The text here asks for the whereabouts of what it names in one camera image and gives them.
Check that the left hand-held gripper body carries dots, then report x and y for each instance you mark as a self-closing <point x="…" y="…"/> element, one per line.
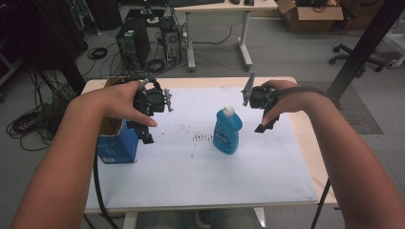
<point x="153" y="100"/>

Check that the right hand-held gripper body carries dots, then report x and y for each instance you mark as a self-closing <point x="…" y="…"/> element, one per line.
<point x="262" y="97"/>

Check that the blue cardboard box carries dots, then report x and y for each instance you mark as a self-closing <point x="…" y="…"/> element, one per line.
<point x="117" y="146"/>

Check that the blue plastic bottle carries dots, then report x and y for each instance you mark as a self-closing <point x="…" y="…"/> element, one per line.
<point x="226" y="133"/>

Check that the person's right hand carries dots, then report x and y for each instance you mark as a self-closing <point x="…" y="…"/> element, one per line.
<point x="293" y="98"/>

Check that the person's left hand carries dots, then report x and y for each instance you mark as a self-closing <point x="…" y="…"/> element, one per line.
<point x="111" y="101"/>

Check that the white table mat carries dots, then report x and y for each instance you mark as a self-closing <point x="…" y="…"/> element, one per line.
<point x="191" y="178"/>

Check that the black computer tower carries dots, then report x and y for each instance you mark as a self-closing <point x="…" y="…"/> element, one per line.
<point x="133" y="43"/>

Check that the small grey computer tower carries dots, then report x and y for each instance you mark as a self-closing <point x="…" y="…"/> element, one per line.
<point x="171" y="39"/>

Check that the grey floor mat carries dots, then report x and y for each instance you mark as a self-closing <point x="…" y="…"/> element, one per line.
<point x="353" y="111"/>

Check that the white table leg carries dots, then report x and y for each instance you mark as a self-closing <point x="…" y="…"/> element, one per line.
<point x="130" y="221"/>
<point x="260" y="218"/>

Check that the open brown cardboard box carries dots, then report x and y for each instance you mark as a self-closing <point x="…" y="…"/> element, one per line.
<point x="313" y="16"/>

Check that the light wooden desk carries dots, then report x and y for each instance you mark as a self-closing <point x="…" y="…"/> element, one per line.
<point x="223" y="6"/>

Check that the black computer mouse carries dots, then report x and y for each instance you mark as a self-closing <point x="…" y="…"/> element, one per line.
<point x="235" y="1"/>

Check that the black office chair base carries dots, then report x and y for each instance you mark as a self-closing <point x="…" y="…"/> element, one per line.
<point x="356" y="57"/>

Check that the black keyboard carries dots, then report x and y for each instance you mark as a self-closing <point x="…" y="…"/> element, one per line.
<point x="197" y="2"/>

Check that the dark curtain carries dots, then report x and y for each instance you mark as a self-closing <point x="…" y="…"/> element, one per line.
<point x="41" y="38"/>

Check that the black metal post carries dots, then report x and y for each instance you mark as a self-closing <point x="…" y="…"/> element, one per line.
<point x="366" y="44"/>

